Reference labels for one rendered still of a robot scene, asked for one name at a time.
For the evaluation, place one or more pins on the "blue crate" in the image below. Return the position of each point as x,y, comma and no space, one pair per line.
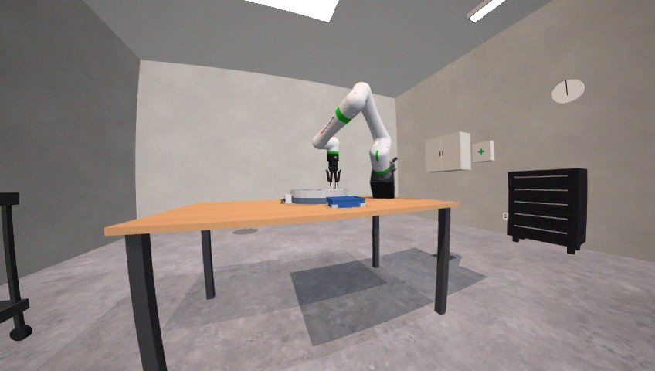
345,201

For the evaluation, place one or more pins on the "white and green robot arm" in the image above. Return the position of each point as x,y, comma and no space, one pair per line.
347,110

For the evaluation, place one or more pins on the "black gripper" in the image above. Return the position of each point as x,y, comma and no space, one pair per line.
333,168

